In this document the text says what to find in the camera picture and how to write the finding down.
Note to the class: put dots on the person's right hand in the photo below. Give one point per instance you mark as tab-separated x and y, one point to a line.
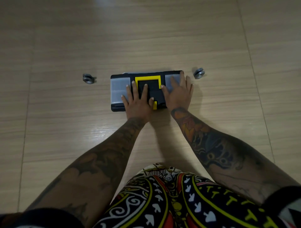
180	97

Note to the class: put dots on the person's left hand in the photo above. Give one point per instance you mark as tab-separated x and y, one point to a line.
138	105

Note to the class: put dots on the person's left little finger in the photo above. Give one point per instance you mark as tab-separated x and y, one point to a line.
124	99

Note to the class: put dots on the person's right thumb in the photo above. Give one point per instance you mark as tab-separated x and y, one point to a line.
164	90

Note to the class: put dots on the person's left middle finger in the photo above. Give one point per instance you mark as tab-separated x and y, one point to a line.
135	89

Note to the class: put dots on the person's left thumb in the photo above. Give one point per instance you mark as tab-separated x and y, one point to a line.
151	101

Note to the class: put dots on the person's right middle finger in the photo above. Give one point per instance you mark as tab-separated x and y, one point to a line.
182	78

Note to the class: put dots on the person's right little finger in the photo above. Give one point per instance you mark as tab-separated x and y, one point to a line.
191	89

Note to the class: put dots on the person's right forearm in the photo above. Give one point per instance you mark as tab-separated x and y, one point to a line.
211	145

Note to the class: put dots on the person's left forearm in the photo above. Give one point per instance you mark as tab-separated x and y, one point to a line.
101	162

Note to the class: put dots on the grey metal caster wheel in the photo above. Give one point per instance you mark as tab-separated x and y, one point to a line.
88	78
199	73

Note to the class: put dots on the colourful patterned garment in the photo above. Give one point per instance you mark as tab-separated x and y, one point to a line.
188	202

